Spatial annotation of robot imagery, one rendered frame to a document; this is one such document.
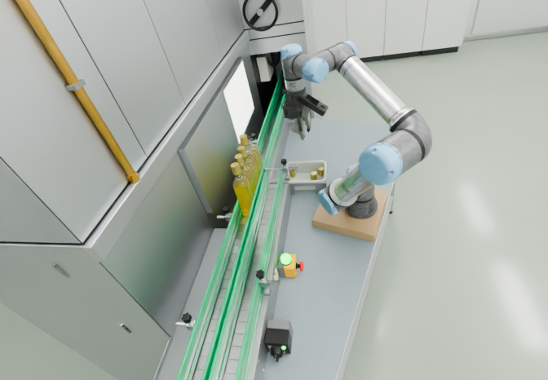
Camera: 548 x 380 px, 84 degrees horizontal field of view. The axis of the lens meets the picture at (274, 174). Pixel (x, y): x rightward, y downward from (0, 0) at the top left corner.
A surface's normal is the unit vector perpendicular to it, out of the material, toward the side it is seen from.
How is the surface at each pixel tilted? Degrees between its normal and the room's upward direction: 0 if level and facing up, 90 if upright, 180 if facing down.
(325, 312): 0
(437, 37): 90
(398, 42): 90
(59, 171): 90
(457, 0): 90
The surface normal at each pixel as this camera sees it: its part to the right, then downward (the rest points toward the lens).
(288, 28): -0.15, 0.65
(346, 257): -0.18, -0.76
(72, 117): 0.97, -0.04
